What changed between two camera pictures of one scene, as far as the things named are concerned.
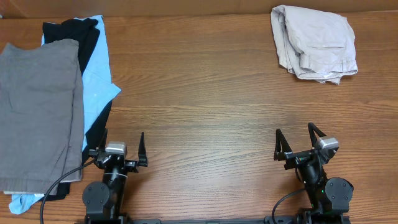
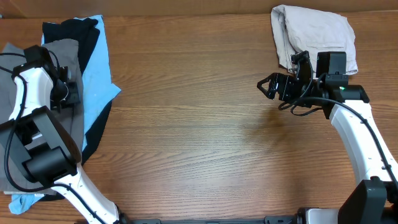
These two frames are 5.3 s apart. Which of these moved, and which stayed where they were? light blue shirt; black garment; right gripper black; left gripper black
Moved: right gripper black; left gripper black
Stayed: light blue shirt; black garment
